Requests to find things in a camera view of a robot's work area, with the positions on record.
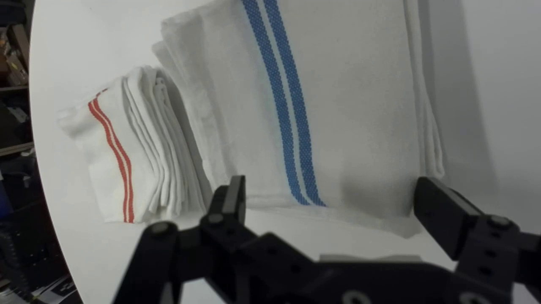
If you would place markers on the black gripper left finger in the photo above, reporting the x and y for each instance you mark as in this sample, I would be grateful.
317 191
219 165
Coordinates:
236 196

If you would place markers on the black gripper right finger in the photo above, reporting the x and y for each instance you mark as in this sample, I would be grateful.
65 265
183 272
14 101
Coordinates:
450 219

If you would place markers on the white towel with blue stripes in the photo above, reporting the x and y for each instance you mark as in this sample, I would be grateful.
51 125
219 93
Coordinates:
349 111

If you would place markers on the thick white red-striped towel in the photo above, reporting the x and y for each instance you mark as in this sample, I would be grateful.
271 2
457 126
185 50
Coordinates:
141 157

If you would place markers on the wooden shelf unit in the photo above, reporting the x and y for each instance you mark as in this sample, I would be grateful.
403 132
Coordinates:
14 148

